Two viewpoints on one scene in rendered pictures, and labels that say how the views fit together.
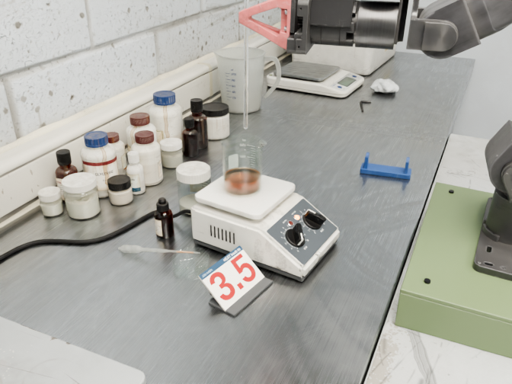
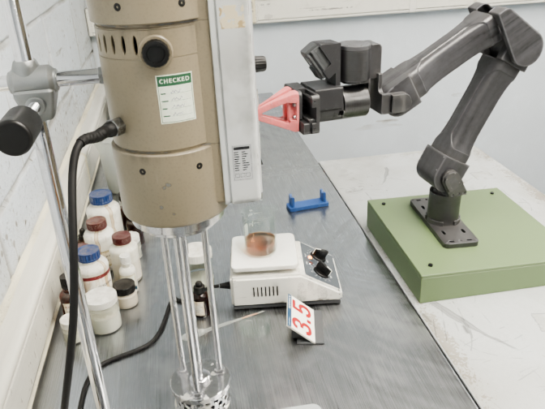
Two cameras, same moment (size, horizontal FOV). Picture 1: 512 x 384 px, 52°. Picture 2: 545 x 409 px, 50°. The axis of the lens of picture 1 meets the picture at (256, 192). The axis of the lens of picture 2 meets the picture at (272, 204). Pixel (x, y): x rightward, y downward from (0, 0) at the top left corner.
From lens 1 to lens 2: 0.54 m
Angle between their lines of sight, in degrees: 29
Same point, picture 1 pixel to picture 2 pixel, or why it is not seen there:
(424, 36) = (392, 105)
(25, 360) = not seen: outside the picture
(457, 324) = (458, 284)
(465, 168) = (354, 185)
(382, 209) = (335, 234)
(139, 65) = not seen: hidden behind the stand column
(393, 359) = (439, 322)
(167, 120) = (113, 217)
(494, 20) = (426, 86)
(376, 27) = (358, 104)
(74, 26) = not seen: hidden behind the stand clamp
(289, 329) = (366, 334)
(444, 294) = (446, 269)
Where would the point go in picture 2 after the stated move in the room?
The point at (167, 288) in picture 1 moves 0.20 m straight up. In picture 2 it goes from (255, 349) to (246, 243)
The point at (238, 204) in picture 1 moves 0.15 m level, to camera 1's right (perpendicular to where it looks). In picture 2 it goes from (273, 262) to (338, 236)
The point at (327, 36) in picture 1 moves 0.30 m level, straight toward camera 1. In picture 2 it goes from (325, 117) to (448, 175)
